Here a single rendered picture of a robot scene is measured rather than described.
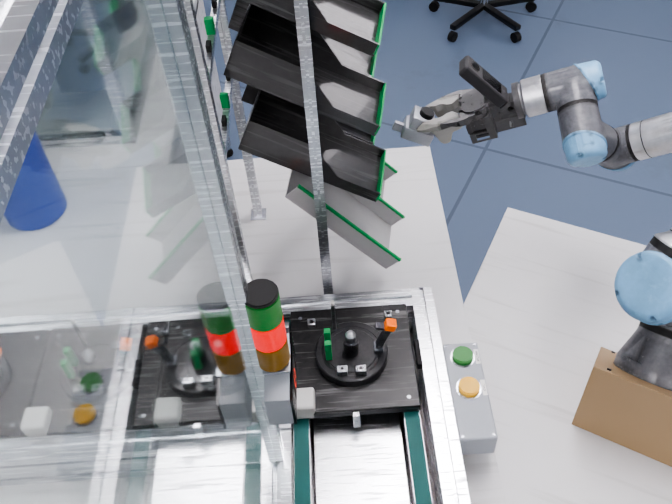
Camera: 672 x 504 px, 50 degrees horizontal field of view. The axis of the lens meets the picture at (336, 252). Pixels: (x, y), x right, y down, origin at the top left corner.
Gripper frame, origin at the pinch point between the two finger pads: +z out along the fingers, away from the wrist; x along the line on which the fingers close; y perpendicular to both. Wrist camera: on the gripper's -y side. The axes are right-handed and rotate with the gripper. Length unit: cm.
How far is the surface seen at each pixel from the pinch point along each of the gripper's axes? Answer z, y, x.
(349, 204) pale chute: 18.9, 9.0, -10.9
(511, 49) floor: 5, 131, 222
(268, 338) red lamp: 13, -18, -65
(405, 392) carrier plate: 9, 24, -49
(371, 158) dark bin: 10.1, -0.5, -9.7
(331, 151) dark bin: 15.9, -6.6, -12.2
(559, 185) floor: -10, 136, 117
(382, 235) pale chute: 14.8, 18.3, -12.7
